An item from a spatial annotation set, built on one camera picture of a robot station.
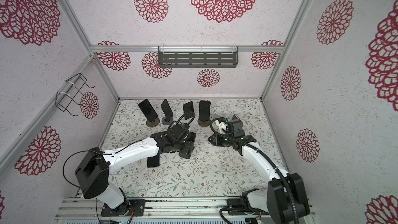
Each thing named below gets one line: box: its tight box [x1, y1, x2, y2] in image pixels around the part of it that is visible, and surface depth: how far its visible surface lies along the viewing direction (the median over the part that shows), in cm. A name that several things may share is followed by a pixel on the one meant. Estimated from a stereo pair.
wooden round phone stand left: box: [146, 117, 160, 128], surface depth 108 cm
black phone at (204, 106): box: [199, 100, 211, 121], surface depth 99 cm
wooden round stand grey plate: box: [197, 119, 211, 128], surface depth 107 cm
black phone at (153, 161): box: [146, 154, 160, 168], surface depth 89 cm
